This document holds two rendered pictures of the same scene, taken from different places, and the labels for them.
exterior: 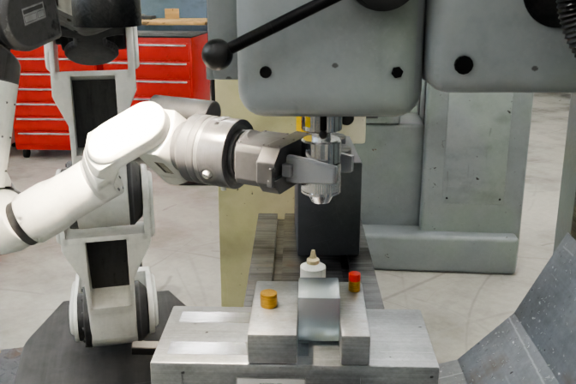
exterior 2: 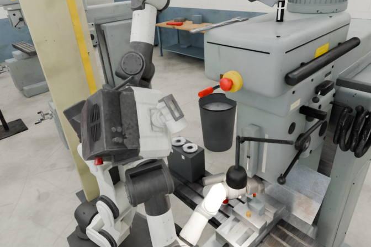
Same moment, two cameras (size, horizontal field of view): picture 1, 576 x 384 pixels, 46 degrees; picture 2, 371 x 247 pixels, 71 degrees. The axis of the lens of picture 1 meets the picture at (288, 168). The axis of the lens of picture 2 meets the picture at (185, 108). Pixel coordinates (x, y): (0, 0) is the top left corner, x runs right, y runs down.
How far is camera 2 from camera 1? 102 cm
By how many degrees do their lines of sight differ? 40
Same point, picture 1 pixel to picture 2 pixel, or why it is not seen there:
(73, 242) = (116, 223)
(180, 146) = (232, 193)
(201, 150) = (239, 192)
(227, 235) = (80, 166)
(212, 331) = (237, 231)
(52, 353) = not seen: outside the picture
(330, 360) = (269, 219)
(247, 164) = (253, 189)
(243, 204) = not seen: hidden behind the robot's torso
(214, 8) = (254, 160)
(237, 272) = (88, 177)
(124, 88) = not seen: hidden behind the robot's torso
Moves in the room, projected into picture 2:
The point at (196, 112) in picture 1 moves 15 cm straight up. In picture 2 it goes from (223, 179) to (223, 150)
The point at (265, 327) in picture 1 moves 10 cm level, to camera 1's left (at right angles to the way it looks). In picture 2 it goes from (259, 223) to (245, 238)
